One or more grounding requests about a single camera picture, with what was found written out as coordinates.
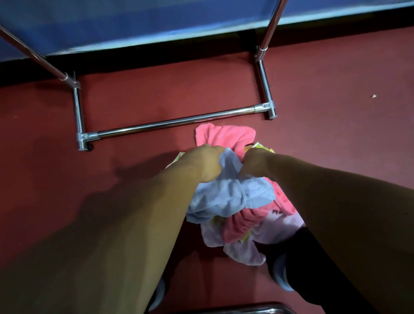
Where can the person's left hand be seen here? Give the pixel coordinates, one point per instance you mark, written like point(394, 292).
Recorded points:
point(205, 163)

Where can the person's right hand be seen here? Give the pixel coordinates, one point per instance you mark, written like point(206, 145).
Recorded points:
point(259, 163)

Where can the yellow towel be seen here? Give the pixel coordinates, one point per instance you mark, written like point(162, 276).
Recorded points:
point(261, 147)

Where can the pink towel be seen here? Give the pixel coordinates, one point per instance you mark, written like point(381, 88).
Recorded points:
point(223, 136)

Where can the plain light blue towel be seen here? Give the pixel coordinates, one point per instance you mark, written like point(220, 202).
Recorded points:
point(225, 195)

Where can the metal towel rack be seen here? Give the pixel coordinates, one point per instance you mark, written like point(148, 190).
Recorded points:
point(175, 121)

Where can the white printed towel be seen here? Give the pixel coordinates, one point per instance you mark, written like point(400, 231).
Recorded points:
point(247, 252)

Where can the person's right forearm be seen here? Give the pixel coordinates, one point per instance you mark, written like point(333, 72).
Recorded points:
point(358, 231)

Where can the person's left forearm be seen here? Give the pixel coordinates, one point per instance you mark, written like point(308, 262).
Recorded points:
point(95, 254)

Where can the person's right shoe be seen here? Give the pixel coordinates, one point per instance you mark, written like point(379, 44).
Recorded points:
point(282, 273)

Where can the person's shoe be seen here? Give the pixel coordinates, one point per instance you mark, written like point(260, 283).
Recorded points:
point(158, 294)
point(282, 273)

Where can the person's black trousers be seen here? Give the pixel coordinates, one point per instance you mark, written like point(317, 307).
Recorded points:
point(316, 276)

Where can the person's left shoe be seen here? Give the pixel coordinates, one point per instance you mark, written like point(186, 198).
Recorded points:
point(158, 294)

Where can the blue banner with white characters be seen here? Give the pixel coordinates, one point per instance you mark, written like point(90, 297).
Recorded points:
point(154, 18)

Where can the chrome tube frame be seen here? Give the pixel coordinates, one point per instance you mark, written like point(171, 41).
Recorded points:
point(232, 312)

